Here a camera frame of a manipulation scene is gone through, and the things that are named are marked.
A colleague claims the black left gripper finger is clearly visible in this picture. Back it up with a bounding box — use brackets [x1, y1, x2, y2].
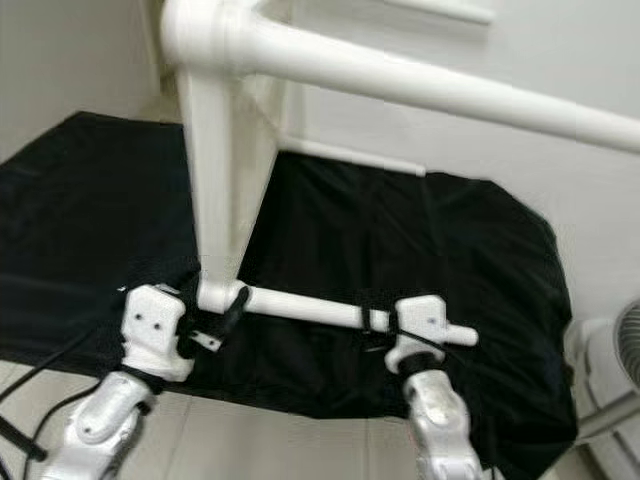
[220, 284, 252, 343]

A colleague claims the black table cloth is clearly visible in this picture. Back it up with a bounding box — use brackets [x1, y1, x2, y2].
[0, 110, 577, 480]

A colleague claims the black table leg bar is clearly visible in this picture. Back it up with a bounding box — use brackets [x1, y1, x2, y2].
[0, 413, 53, 464]

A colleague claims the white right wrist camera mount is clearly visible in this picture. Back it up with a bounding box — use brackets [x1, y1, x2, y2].
[385, 294, 453, 377]

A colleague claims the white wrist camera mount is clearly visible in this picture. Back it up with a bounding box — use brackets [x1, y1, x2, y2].
[122, 284, 194, 384]
[385, 294, 453, 377]

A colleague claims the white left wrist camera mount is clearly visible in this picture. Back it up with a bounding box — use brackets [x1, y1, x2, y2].
[122, 284, 194, 384]

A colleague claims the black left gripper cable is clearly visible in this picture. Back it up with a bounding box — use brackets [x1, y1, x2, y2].
[22, 382, 111, 480]

